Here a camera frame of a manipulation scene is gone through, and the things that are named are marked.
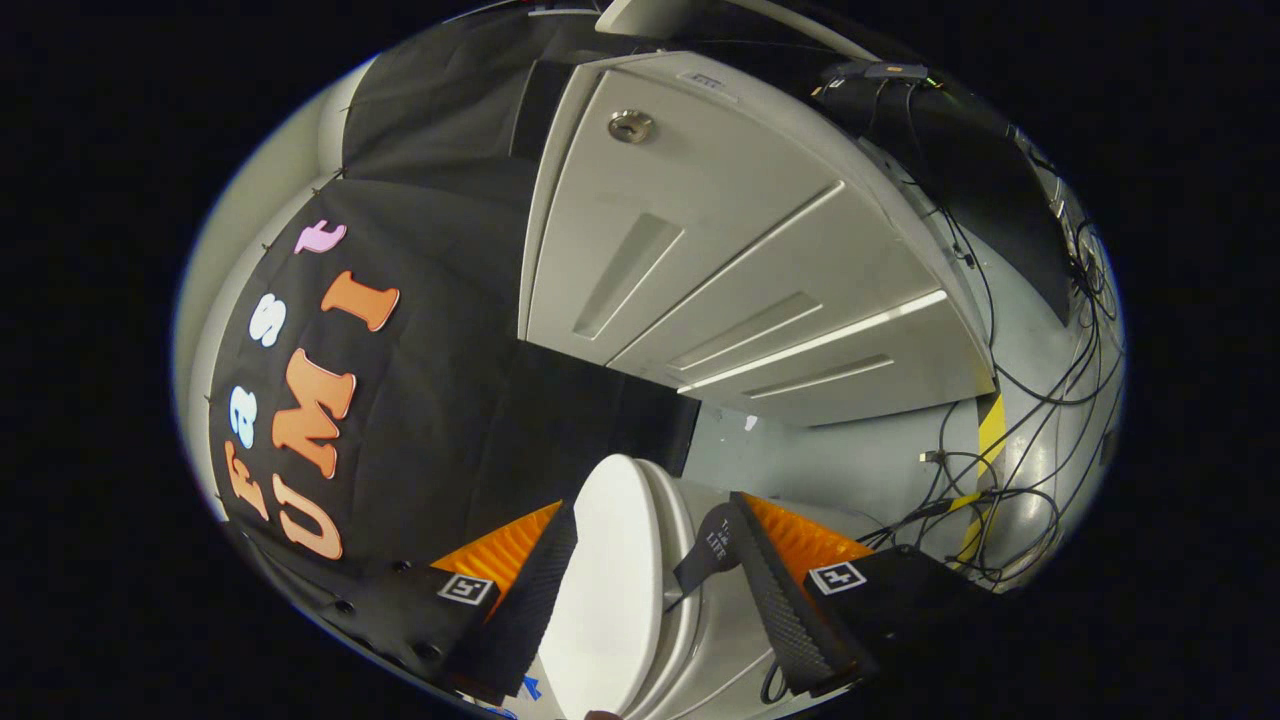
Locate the black backdrop cloth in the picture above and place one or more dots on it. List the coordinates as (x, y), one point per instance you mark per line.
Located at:
(430, 420)

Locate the white toilet lid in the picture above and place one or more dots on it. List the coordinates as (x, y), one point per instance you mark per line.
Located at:
(605, 580)

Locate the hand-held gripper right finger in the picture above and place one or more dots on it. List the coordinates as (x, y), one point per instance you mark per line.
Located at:
(790, 620)

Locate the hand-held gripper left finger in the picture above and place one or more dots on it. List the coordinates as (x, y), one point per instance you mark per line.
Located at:
(530, 610)

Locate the white toilet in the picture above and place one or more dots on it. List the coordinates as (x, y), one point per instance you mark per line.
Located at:
(715, 650)

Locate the white cabinet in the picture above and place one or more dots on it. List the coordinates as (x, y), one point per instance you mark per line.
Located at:
(720, 230)

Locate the small black device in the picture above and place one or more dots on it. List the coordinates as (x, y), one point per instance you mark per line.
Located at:
(895, 70)

